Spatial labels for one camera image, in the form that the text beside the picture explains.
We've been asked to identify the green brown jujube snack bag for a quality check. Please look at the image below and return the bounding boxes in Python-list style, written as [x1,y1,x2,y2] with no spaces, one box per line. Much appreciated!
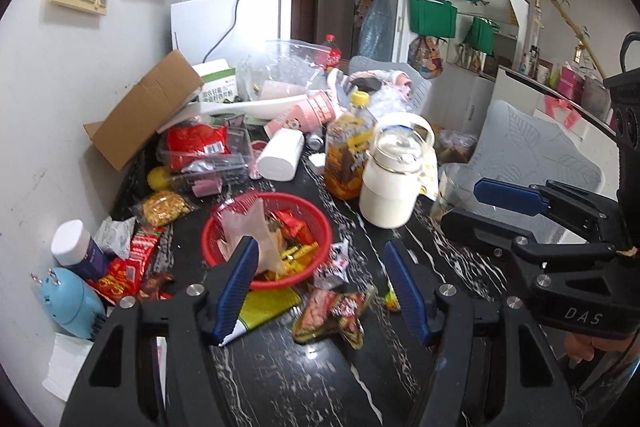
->
[292,287,376,350]

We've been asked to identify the white peanut snack packet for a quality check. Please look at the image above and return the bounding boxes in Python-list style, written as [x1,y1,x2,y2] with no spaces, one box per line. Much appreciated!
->
[314,239,349,291]

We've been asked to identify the person's right hand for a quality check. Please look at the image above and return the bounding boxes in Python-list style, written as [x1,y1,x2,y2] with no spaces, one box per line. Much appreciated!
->
[564,333,632,362]

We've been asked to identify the yellow green flat packet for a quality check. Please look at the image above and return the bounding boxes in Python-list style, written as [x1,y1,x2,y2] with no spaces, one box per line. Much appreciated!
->
[219,287,302,347]

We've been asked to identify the cream white kettle jug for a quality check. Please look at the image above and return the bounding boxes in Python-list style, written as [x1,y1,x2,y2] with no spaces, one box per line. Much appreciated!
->
[359,113,438,229]

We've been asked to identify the red plastic mesh basket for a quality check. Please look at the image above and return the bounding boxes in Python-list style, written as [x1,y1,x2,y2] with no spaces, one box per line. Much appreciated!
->
[201,190,333,291]

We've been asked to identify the yellow corn snack bag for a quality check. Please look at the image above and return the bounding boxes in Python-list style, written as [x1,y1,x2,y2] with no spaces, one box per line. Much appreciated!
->
[131,190,198,228]

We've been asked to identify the yellow lemon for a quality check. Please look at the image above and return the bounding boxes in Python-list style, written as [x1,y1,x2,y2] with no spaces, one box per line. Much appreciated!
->
[146,166,171,192]

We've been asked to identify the clear plastic container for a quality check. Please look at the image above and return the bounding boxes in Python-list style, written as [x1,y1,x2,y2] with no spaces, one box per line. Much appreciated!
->
[157,124,253,197]

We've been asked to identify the orange iced tea bottle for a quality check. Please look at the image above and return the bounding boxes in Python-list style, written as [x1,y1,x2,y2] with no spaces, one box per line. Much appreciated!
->
[323,90,375,200]

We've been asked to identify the white tissue roll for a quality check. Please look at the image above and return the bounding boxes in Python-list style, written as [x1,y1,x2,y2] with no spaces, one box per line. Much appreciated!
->
[256,128,304,182]

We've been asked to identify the white power adapter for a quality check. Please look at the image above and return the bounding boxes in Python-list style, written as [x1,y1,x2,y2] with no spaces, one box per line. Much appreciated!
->
[308,153,326,171]

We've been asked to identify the light blue round gadget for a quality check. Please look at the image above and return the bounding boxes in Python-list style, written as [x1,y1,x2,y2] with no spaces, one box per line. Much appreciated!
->
[30,268,106,340]

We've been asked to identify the red snack bag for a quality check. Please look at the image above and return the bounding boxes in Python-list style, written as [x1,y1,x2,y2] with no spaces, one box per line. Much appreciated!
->
[165,124,230,171]

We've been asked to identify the white cap supplement bottle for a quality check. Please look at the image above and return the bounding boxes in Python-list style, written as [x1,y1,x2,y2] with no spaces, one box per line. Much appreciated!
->
[51,219,110,281]

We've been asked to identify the pink paper cup stack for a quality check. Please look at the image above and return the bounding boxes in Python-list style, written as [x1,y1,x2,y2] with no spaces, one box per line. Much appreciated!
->
[264,91,336,139]

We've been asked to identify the brown cardboard box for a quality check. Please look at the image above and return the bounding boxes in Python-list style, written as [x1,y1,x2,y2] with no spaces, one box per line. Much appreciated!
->
[84,50,204,171]

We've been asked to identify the green tote bag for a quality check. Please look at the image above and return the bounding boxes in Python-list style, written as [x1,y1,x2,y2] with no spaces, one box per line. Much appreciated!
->
[408,0,458,39]

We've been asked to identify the red cola bottle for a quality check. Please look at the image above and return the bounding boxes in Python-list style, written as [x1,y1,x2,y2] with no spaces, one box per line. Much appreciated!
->
[323,34,342,72]

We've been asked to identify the green white box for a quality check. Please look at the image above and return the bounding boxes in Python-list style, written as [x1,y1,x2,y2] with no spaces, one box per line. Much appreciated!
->
[193,58,239,103]

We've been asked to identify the white mini fridge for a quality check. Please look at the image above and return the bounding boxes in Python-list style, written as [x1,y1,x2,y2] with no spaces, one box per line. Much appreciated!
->
[170,0,293,66]

